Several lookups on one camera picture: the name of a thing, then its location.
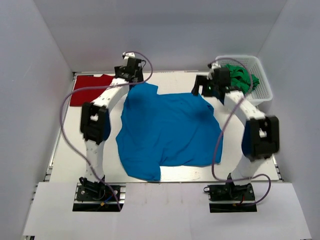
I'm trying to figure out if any blue t shirt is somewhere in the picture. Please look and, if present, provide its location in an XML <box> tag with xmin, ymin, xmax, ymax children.
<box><xmin>116</xmin><ymin>83</ymin><xmax>223</xmax><ymax>182</ymax></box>

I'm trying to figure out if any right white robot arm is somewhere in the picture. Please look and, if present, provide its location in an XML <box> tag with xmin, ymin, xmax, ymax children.
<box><xmin>191</xmin><ymin>67</ymin><xmax>280</xmax><ymax>200</ymax></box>

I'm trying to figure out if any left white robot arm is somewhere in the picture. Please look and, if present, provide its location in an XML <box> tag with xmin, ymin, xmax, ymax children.
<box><xmin>80</xmin><ymin>52</ymin><xmax>144</xmax><ymax>200</ymax></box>

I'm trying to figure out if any green t shirt in basket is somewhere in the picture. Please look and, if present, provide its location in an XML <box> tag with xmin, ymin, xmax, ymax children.
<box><xmin>224</xmin><ymin>64</ymin><xmax>260</xmax><ymax>95</ymax></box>

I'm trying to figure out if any white plastic basket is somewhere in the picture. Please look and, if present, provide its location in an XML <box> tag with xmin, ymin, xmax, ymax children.
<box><xmin>216</xmin><ymin>55</ymin><xmax>273</xmax><ymax>106</ymax></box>

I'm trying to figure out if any folded red t shirt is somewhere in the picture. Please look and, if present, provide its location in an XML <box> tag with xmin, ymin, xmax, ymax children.
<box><xmin>69</xmin><ymin>74</ymin><xmax>114</xmax><ymax>107</ymax></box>

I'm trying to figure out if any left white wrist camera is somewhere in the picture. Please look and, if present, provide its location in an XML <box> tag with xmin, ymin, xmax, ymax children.
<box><xmin>122</xmin><ymin>52</ymin><xmax>136</xmax><ymax>60</ymax></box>

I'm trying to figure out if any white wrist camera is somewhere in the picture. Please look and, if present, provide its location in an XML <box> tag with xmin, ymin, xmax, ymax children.
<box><xmin>122</xmin><ymin>52</ymin><xmax>136</xmax><ymax>60</ymax></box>
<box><xmin>207</xmin><ymin>62</ymin><xmax>221</xmax><ymax>80</ymax></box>

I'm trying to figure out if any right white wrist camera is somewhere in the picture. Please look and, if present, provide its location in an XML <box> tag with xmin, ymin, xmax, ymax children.
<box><xmin>207</xmin><ymin>62</ymin><xmax>221</xmax><ymax>80</ymax></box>

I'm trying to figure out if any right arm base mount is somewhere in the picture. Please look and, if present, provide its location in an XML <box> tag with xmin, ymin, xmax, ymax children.
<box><xmin>203</xmin><ymin>183</ymin><xmax>257</xmax><ymax>213</ymax></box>

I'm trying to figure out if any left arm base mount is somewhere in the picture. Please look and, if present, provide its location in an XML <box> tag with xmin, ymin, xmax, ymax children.
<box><xmin>72</xmin><ymin>177</ymin><xmax>126</xmax><ymax>213</ymax></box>

